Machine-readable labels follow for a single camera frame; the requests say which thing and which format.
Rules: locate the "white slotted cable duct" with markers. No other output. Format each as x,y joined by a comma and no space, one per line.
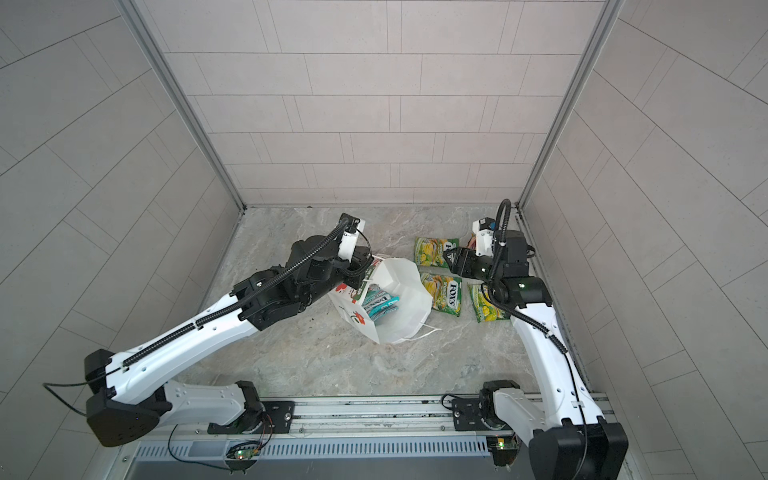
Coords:
319,448

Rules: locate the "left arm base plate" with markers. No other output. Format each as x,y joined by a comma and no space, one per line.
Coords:
273,417

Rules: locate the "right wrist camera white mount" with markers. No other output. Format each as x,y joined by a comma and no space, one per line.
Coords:
484,231

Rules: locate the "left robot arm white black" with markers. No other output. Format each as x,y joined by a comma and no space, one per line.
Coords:
134,391

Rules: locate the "white floral paper bag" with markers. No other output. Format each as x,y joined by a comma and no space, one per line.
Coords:
399,277

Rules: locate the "aluminium mounting rail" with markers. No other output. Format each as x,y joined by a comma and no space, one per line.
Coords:
366,414

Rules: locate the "circuit board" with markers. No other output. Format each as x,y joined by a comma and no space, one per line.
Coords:
503,450
244,452

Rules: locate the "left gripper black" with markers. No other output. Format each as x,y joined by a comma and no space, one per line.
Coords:
356,266

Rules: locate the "right circuit board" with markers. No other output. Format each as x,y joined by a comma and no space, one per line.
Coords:
503,450

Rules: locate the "green Fox's candy packet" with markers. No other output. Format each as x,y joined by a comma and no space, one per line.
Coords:
429,251
446,292
484,309

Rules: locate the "left circuit board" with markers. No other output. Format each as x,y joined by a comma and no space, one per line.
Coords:
244,452

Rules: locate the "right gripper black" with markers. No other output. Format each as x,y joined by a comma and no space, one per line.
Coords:
462,253

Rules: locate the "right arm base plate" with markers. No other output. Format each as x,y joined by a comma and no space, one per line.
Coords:
471,414

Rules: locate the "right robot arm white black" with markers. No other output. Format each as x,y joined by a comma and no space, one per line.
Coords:
566,435

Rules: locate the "teal snack packet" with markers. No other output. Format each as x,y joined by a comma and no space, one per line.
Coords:
378,303

